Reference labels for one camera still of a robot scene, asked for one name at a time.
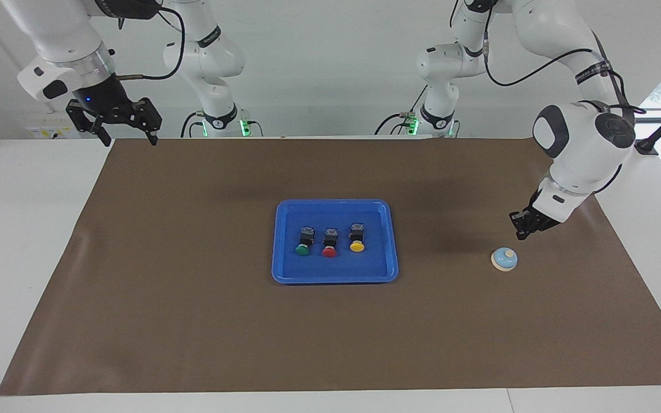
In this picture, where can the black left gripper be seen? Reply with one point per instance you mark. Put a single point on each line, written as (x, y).
(537, 221)

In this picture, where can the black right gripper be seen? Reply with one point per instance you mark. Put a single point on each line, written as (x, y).
(104, 103)

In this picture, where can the yellow push button switch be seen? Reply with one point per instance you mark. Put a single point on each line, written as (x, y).
(357, 240)

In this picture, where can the red push button switch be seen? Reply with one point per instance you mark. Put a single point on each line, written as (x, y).
(330, 245)

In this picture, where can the green push button switch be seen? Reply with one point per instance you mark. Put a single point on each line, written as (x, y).
(304, 244)

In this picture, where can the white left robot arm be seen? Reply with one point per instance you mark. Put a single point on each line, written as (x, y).
(583, 160)

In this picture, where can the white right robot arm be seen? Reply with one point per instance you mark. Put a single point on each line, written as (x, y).
(61, 34)

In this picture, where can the blue plastic tray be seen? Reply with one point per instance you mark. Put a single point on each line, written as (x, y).
(336, 269)

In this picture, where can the brown table mat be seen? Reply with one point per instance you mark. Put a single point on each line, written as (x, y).
(193, 344)

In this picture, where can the white wall socket box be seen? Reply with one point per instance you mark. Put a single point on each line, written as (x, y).
(43, 132)

